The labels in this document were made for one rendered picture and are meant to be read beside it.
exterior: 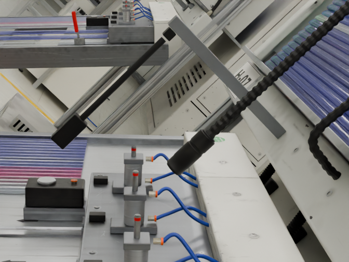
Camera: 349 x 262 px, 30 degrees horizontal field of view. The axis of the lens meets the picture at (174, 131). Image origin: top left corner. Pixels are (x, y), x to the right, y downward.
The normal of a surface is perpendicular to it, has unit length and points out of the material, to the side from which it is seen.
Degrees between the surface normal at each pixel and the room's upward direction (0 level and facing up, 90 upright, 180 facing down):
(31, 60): 90
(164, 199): 43
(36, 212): 90
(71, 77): 90
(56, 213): 90
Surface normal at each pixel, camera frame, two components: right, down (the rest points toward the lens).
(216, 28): 0.07, 0.29
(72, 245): 0.05, -0.95
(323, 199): -0.69, -0.68
